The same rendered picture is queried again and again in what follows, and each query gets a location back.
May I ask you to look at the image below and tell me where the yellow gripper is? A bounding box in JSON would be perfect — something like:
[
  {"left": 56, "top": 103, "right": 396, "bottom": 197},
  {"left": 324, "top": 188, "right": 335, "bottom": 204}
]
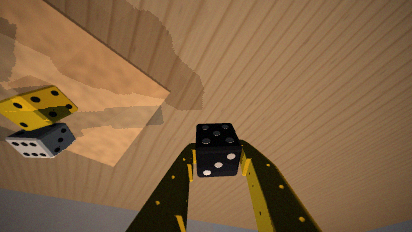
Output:
[{"left": 125, "top": 140, "right": 323, "bottom": 232}]

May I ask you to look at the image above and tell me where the yellow die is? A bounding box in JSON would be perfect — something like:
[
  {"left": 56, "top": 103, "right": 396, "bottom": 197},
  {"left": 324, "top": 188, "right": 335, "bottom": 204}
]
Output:
[{"left": 0, "top": 85, "right": 78, "bottom": 131}]

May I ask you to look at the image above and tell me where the white die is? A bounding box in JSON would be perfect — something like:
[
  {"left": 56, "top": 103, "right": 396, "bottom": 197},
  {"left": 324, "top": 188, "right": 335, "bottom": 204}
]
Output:
[{"left": 5, "top": 123, "right": 76, "bottom": 158}]

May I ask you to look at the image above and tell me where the black die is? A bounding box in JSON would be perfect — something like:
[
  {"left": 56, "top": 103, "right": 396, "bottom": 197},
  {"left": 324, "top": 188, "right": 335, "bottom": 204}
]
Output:
[{"left": 195, "top": 123, "right": 242, "bottom": 178}]

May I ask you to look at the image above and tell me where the tan mat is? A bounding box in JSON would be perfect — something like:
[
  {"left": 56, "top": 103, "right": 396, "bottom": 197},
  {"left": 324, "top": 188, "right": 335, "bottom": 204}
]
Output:
[{"left": 0, "top": 0, "right": 170, "bottom": 166}]

